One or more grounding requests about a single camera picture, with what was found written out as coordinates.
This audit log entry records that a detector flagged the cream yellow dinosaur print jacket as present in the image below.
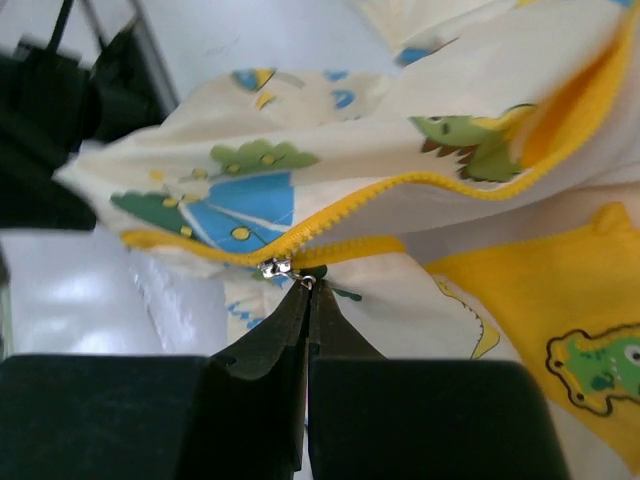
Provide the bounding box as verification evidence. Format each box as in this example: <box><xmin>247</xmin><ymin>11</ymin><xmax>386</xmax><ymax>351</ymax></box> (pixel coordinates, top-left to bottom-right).
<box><xmin>55</xmin><ymin>1</ymin><xmax>639</xmax><ymax>479</ymax></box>

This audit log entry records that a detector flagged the silver zipper slider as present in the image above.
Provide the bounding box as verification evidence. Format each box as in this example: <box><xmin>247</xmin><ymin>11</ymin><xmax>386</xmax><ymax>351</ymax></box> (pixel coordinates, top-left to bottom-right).
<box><xmin>258</xmin><ymin>258</ymin><xmax>316</xmax><ymax>290</ymax></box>

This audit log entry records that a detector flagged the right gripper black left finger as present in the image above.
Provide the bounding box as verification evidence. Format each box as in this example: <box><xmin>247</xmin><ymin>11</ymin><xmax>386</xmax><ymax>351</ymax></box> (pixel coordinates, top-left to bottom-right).
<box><xmin>1</xmin><ymin>282</ymin><xmax>310</xmax><ymax>479</ymax></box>

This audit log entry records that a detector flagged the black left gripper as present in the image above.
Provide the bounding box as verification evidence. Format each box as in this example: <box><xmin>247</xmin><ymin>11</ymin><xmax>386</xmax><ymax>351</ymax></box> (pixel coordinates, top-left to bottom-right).
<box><xmin>1</xmin><ymin>1</ymin><xmax>179</xmax><ymax>231</ymax></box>

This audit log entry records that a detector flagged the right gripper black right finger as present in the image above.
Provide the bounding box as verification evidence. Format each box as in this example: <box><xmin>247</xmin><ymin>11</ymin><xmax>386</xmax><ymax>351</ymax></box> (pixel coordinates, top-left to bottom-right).
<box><xmin>308</xmin><ymin>282</ymin><xmax>569</xmax><ymax>479</ymax></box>

